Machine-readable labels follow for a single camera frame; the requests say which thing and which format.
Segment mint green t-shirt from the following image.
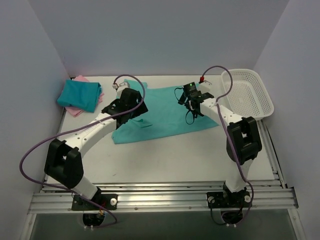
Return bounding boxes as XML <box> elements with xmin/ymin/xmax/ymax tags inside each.
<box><xmin>111</xmin><ymin>82</ymin><xmax>219</xmax><ymax>145</ymax></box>

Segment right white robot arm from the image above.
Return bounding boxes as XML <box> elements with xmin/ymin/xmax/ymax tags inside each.
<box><xmin>178</xmin><ymin>82</ymin><xmax>262</xmax><ymax>207</ymax></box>

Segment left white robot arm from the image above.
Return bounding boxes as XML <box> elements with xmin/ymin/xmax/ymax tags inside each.
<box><xmin>44</xmin><ymin>87</ymin><xmax>148</xmax><ymax>210</ymax></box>

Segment folded teal t-shirt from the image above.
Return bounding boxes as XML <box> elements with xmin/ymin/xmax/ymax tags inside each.
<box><xmin>56</xmin><ymin>79</ymin><xmax>103</xmax><ymax>114</ymax></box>

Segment folded pink t-shirt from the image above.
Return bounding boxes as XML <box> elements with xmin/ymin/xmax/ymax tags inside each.
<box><xmin>64</xmin><ymin>74</ymin><xmax>105</xmax><ymax>118</ymax></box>

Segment white plastic mesh basket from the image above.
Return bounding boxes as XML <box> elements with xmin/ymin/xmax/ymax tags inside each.
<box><xmin>221</xmin><ymin>68</ymin><xmax>274</xmax><ymax>121</ymax></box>

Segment black looped cable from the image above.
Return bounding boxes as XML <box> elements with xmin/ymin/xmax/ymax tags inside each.
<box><xmin>173</xmin><ymin>86</ymin><xmax>205</xmax><ymax>125</ymax></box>

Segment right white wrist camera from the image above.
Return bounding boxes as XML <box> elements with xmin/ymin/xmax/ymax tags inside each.
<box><xmin>198</xmin><ymin>76</ymin><xmax>212</xmax><ymax>94</ymax></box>

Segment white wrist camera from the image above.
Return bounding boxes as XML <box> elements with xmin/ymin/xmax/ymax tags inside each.
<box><xmin>198</xmin><ymin>76</ymin><xmax>212</xmax><ymax>94</ymax></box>
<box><xmin>112</xmin><ymin>81</ymin><xmax>130</xmax><ymax>96</ymax></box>

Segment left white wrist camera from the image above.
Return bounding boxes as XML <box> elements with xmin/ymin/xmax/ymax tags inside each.
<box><xmin>112</xmin><ymin>81</ymin><xmax>130</xmax><ymax>96</ymax></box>

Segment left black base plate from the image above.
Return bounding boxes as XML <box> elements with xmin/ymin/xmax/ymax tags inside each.
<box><xmin>71</xmin><ymin>193</ymin><xmax>118</xmax><ymax>211</ymax></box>

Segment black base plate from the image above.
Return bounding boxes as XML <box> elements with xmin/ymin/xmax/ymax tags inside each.
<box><xmin>206</xmin><ymin>191</ymin><xmax>252</xmax><ymax>209</ymax></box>
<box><xmin>71</xmin><ymin>193</ymin><xmax>118</xmax><ymax>211</ymax></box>

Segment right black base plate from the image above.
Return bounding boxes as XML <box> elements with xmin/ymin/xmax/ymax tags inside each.
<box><xmin>206</xmin><ymin>191</ymin><xmax>252</xmax><ymax>209</ymax></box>

